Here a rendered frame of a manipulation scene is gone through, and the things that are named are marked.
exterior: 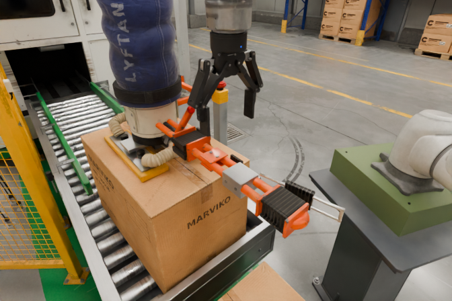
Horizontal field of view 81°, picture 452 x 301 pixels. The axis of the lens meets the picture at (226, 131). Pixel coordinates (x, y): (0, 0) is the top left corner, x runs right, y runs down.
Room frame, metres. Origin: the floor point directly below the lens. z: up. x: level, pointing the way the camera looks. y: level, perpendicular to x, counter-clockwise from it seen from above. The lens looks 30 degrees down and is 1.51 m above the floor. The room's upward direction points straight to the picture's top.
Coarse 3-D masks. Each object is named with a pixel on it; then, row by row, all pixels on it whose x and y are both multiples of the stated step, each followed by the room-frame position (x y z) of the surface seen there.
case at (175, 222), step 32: (128, 128) 1.01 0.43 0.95; (96, 160) 0.82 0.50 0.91; (128, 192) 0.61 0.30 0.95; (160, 192) 0.61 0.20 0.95; (192, 192) 0.61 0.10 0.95; (224, 192) 0.69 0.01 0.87; (128, 224) 0.67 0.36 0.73; (160, 224) 0.52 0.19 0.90; (192, 224) 0.59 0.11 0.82; (224, 224) 0.69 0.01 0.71; (160, 256) 0.51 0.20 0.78; (192, 256) 0.59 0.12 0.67; (160, 288) 0.54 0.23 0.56
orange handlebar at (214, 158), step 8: (184, 88) 1.16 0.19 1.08; (168, 120) 0.81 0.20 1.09; (160, 128) 0.76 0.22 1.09; (168, 128) 0.75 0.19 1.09; (184, 128) 0.75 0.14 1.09; (208, 144) 0.65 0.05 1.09; (192, 152) 0.62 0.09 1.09; (200, 152) 0.61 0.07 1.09; (208, 152) 0.61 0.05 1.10; (216, 152) 0.61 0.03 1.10; (224, 152) 0.61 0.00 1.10; (200, 160) 0.59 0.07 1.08; (208, 160) 0.57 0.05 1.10; (216, 160) 0.57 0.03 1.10; (224, 160) 0.58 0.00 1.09; (208, 168) 0.57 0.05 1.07; (216, 168) 0.54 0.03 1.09; (256, 184) 0.49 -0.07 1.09; (264, 184) 0.48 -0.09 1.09; (248, 192) 0.45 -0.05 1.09; (256, 192) 0.45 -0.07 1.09; (264, 192) 0.47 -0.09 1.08; (304, 216) 0.38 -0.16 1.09; (296, 224) 0.36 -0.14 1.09; (304, 224) 0.36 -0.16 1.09
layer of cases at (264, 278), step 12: (264, 264) 0.64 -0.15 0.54; (252, 276) 0.59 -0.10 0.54; (264, 276) 0.59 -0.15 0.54; (276, 276) 0.59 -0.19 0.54; (240, 288) 0.54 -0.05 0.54; (252, 288) 0.54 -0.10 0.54; (264, 288) 0.54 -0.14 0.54; (276, 288) 0.54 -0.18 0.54; (288, 288) 0.54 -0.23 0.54; (228, 300) 0.50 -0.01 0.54; (240, 300) 0.50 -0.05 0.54; (252, 300) 0.50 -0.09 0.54; (264, 300) 0.50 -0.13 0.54; (276, 300) 0.50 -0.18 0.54; (288, 300) 0.50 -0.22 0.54; (300, 300) 0.50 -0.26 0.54
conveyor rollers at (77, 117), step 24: (96, 96) 2.41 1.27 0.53; (48, 120) 1.86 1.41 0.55; (72, 120) 1.87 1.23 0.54; (96, 120) 1.90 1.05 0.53; (72, 144) 1.54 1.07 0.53; (72, 168) 1.29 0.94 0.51; (96, 192) 1.04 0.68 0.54; (96, 216) 0.88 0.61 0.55; (120, 240) 0.76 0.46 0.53; (144, 288) 0.54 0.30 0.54
